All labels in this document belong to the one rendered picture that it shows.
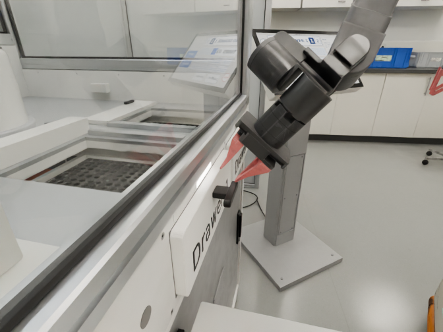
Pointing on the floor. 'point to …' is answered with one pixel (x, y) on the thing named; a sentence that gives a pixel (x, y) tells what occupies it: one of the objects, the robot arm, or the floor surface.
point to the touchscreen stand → (287, 226)
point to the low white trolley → (244, 321)
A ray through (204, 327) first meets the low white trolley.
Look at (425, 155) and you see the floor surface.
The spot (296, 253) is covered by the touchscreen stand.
